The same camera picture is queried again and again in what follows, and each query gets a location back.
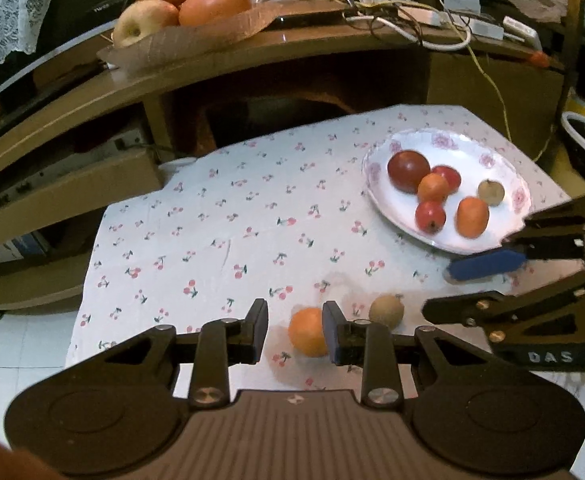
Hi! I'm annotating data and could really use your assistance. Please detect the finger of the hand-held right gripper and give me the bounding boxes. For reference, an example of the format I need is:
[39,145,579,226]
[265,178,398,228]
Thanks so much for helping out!
[421,266,585,345]
[445,191,585,282]

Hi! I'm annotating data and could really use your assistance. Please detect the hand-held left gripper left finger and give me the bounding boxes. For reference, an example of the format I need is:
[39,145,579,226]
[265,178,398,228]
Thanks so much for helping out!
[67,299,269,408]

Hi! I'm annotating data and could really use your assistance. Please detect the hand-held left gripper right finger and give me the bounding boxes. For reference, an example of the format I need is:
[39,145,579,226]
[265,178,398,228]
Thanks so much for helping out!
[321,301,516,408]

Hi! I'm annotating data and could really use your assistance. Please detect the small orange tomato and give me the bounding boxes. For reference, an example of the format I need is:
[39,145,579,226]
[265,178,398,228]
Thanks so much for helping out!
[287,307,329,358]
[417,173,451,205]
[455,196,490,239]

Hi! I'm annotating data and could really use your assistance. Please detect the small brown longan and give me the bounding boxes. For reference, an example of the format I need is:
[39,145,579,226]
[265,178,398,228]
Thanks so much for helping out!
[369,294,405,330]
[477,180,505,207]

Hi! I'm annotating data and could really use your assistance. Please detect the small red tomato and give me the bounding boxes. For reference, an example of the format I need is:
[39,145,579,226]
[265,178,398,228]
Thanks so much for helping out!
[431,165,462,192]
[415,201,446,234]

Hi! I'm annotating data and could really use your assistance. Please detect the white floral plate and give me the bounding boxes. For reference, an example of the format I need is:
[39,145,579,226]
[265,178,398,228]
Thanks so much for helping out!
[361,129,532,256]

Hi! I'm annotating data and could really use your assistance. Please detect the large dark red tomato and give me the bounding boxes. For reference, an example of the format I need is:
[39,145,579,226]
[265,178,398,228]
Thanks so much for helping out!
[387,150,431,194]

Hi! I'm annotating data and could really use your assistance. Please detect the cherry print tablecloth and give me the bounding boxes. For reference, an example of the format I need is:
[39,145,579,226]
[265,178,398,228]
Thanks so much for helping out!
[65,105,585,480]

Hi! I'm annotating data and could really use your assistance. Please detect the white plug strip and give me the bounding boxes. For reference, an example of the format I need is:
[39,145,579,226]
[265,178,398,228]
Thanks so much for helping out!
[503,16,543,51]

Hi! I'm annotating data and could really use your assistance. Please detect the white power adapter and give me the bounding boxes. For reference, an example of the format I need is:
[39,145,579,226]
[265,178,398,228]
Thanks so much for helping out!
[465,15,504,41]

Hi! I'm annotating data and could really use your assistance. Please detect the blue and white box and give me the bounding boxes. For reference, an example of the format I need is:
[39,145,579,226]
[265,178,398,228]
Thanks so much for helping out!
[0,232,50,263]

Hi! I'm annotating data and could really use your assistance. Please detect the dark shelving rack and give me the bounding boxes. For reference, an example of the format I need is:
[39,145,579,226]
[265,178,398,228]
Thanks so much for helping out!
[483,0,585,126]

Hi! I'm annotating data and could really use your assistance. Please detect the wooden cabinet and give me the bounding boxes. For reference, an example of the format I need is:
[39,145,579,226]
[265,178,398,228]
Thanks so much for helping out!
[0,0,573,311]

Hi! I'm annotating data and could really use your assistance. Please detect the brown leaf-shaped fruit tray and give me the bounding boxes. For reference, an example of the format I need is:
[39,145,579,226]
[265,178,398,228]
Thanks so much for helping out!
[96,2,283,68]

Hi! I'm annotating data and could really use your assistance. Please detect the black router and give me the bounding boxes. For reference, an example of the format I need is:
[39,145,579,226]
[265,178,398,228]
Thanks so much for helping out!
[267,2,353,26]

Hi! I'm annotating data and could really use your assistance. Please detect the yellow-green apple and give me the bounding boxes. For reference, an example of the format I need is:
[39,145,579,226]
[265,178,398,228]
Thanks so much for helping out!
[112,0,180,48]

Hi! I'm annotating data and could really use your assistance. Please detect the black television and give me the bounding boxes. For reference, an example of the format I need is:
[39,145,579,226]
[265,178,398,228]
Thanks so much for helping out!
[0,0,138,111]

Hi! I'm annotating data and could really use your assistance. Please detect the white cable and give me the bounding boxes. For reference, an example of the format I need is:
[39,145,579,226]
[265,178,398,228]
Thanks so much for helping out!
[345,12,473,52]

